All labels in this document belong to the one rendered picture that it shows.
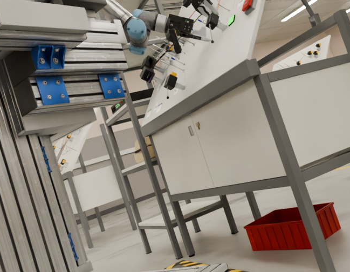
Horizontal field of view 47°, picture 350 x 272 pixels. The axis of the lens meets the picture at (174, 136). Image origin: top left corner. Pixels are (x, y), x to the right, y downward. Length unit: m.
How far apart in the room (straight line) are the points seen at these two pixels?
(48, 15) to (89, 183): 3.68
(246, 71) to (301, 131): 0.32
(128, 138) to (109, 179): 4.99
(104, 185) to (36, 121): 3.50
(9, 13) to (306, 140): 1.13
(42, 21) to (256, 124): 0.93
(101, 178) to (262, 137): 3.28
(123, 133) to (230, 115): 7.98
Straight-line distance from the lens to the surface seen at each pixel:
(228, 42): 1.81
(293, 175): 1.57
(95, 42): 1.34
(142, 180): 9.64
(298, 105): 1.65
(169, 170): 2.44
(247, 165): 1.76
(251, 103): 1.64
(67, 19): 1.15
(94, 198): 4.67
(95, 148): 9.36
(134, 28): 1.65
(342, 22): 2.01
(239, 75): 1.59
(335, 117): 1.77
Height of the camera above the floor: 0.58
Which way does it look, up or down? 4 degrees up
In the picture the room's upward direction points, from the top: 18 degrees counter-clockwise
